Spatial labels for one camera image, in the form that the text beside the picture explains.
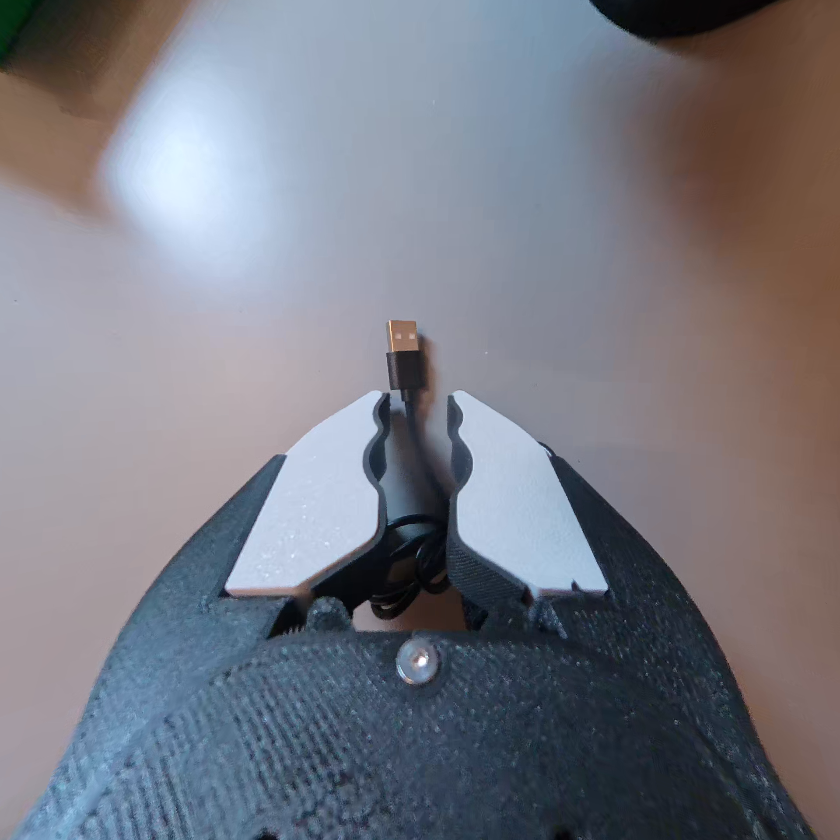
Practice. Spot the green plastic bin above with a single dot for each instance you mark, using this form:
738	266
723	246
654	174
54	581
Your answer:
8	33

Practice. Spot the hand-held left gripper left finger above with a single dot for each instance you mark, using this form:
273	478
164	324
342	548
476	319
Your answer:
315	512

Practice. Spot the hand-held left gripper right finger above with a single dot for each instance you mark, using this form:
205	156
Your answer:
518	512

